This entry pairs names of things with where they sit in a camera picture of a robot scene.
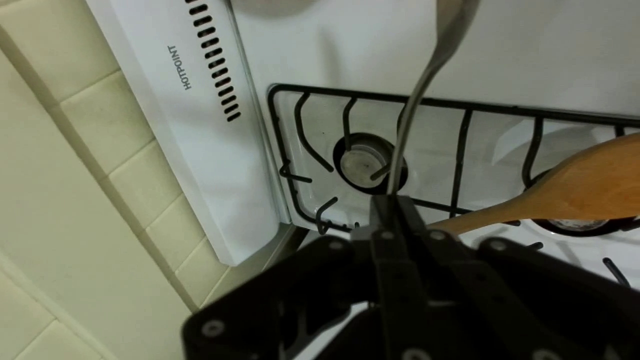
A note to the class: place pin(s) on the wooden spoon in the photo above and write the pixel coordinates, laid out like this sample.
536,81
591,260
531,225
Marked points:
575,187

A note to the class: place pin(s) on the round stove burner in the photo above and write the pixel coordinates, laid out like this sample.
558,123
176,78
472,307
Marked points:
362,162
575,225

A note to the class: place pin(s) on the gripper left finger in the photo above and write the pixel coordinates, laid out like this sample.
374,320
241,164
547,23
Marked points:
300,280

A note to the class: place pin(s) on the white gas stove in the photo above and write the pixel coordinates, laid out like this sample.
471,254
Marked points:
525,55

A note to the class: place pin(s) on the metal spoon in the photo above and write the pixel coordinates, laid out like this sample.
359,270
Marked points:
422,85

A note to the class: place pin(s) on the black stove grate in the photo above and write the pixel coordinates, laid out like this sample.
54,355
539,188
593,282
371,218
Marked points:
460,150

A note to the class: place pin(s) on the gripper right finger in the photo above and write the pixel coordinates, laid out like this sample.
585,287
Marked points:
550,295

